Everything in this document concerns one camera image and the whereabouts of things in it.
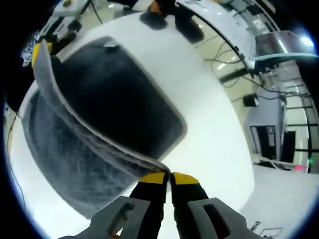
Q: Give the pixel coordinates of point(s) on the grey fluffy towel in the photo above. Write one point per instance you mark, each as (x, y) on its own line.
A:
(112, 94)

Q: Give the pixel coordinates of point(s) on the person's black shoe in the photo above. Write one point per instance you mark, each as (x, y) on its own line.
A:
(152, 21)
(189, 30)

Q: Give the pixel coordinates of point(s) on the pink hanging item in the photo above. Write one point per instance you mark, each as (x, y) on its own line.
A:
(299, 168)

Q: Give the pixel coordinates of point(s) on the black round bin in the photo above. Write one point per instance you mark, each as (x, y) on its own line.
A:
(250, 100)

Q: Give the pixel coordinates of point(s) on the teal edged table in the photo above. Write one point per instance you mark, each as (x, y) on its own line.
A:
(281, 56)

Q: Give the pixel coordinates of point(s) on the dark screen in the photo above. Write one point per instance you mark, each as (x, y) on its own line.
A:
(276, 43)

